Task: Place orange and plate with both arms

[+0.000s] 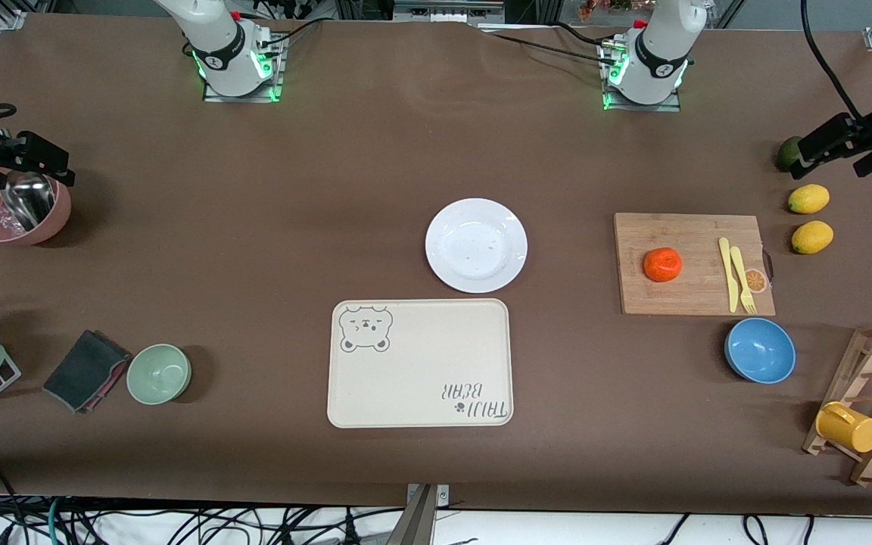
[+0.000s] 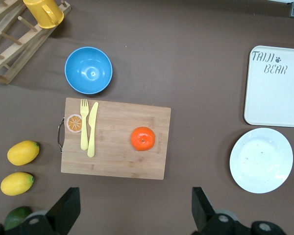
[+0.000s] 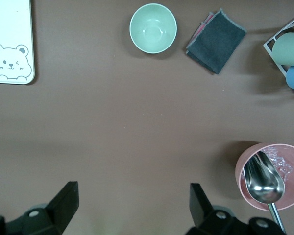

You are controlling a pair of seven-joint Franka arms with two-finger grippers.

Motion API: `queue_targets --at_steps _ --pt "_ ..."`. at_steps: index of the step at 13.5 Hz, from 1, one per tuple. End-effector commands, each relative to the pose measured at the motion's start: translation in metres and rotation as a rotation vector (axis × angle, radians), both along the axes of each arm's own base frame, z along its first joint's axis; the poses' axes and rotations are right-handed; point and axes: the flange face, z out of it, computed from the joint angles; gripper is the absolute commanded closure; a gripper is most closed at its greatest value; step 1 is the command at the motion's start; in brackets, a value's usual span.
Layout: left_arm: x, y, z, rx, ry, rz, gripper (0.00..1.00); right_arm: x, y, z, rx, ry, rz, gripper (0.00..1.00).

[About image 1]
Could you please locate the orange fruit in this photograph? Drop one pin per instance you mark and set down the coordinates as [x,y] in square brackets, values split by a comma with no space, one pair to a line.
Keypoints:
[662,264]

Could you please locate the white round plate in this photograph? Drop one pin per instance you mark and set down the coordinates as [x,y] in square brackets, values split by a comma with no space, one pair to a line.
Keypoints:
[476,245]

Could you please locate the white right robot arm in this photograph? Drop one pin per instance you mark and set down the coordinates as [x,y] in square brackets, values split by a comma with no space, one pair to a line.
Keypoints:
[216,45]

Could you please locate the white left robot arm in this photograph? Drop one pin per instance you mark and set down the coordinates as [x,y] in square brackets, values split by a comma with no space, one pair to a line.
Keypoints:
[659,53]

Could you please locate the steel cup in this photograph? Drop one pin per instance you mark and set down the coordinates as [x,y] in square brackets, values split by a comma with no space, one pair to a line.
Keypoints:
[27,200]

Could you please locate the yellow lemon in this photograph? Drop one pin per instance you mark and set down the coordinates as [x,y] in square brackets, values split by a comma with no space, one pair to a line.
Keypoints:
[812,237]
[808,198]

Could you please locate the dark green avocado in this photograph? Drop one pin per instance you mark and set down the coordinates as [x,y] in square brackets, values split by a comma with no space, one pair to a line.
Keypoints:
[786,155]

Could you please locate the clear ice pieces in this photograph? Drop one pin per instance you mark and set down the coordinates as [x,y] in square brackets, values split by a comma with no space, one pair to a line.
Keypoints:
[3,219]

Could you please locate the yellow plastic fork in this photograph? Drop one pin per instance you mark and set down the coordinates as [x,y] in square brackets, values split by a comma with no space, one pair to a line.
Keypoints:
[742,276]

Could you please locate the yellow plastic knife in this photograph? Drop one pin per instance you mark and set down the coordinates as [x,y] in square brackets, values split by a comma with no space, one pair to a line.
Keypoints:
[729,280]

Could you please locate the wooden cutting board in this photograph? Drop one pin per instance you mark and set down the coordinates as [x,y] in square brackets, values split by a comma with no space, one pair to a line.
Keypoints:
[686,261]

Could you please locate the dark grey folded cloth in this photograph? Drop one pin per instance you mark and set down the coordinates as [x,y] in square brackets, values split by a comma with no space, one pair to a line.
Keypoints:
[84,371]

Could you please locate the wooden mug rack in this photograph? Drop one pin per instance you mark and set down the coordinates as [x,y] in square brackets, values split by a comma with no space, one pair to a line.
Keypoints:
[863,367]

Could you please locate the blue bowl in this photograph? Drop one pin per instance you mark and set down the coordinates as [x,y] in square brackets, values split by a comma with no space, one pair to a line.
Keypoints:
[760,350]

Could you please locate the pale green bowl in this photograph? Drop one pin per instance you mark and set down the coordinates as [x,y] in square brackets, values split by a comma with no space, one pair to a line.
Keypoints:
[158,373]

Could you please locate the yellow mug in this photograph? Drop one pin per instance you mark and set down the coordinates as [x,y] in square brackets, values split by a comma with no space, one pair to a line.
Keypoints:
[852,430]

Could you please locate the cream bear print tray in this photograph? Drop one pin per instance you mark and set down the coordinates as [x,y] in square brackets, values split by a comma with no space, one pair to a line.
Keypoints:
[421,363]

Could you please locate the metal table edge bracket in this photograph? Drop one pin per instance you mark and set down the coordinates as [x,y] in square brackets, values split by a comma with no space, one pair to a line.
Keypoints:
[417,515]

